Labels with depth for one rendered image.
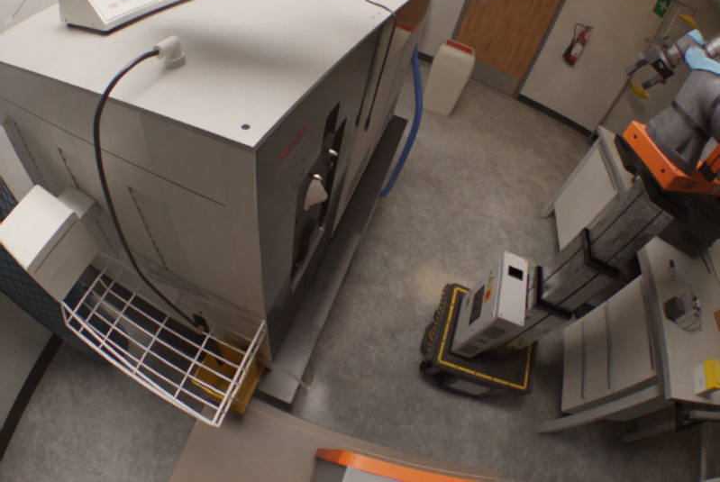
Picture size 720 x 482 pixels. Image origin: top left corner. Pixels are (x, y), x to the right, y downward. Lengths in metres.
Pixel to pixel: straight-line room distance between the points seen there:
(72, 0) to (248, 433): 0.94
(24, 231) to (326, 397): 1.39
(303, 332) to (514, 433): 1.38
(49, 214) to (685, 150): 1.11
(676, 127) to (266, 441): 1.14
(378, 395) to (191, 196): 1.45
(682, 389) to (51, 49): 1.88
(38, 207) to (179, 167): 0.33
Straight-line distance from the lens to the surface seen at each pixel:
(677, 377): 1.50
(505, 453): 1.94
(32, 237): 0.56
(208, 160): 0.30
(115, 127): 0.38
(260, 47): 0.41
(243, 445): 0.90
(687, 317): 1.61
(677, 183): 0.80
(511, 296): 1.26
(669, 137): 0.78
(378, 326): 1.77
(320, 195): 0.53
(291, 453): 0.90
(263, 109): 0.29
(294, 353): 0.90
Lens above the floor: 1.60
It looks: 49 degrees down
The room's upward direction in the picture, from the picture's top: 18 degrees clockwise
